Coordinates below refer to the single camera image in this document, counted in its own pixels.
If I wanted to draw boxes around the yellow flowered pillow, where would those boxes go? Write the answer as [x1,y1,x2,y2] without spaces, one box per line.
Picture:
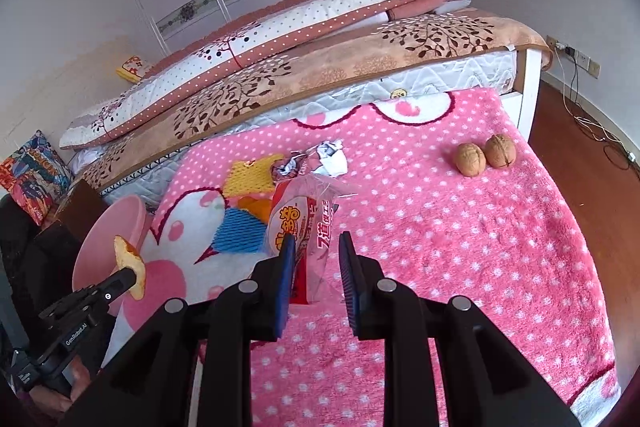
[116,55,153,82]

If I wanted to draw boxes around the brown leaf-print blanket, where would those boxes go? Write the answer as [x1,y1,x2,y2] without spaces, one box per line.
[80,7,551,188]

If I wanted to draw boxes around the brown walnut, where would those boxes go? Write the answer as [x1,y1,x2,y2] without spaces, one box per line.
[484,133,517,169]
[455,143,487,178]

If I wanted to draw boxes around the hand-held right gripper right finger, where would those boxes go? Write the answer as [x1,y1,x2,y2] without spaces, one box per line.
[338,231,583,427]

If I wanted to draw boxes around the clear red-print bread bag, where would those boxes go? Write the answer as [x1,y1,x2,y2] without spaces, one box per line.
[267,174,358,306]

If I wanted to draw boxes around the cream bed headboard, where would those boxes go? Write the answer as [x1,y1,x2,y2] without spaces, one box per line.
[0,32,156,168]

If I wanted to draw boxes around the white bed frame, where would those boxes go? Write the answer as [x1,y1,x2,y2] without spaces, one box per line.
[502,44,543,142]

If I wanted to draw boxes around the person's left hand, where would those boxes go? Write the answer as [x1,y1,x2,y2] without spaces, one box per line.
[47,354,103,415]

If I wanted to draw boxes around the crumpled white wrapper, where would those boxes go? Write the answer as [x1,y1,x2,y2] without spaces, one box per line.
[312,138,349,178]

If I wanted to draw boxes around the white pink polka-dot quilt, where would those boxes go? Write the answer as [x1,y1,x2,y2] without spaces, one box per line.
[59,0,473,150]

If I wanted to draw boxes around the colourful printed cushion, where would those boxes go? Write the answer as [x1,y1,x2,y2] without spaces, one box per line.
[0,130,73,226]

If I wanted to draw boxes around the blue foam net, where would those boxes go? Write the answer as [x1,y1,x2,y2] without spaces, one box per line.
[214,206,271,255]

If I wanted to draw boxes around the yellow foam net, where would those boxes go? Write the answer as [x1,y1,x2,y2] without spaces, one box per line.
[222,154,286,201]

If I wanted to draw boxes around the brown wooden box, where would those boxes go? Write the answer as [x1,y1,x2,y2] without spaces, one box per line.
[54,178,108,243]

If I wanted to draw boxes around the pink polka-dot blanket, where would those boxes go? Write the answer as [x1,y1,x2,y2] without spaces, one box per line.
[102,87,623,427]

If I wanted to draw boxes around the pink plastic bucket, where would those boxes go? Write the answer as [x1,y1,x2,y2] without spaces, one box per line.
[71,195,153,318]

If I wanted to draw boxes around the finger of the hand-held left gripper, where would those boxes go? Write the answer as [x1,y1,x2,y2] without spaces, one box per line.
[39,284,103,323]
[75,268,139,310]

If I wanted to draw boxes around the wall power outlet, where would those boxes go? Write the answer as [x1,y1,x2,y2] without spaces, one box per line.
[545,36,601,78]

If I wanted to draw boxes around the charger cables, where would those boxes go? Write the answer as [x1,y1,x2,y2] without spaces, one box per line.
[555,47,636,168]

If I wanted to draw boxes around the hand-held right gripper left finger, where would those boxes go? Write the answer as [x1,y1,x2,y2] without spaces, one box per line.
[62,234,297,427]

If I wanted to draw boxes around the yellow cake piece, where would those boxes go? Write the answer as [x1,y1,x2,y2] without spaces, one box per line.
[114,235,147,299]

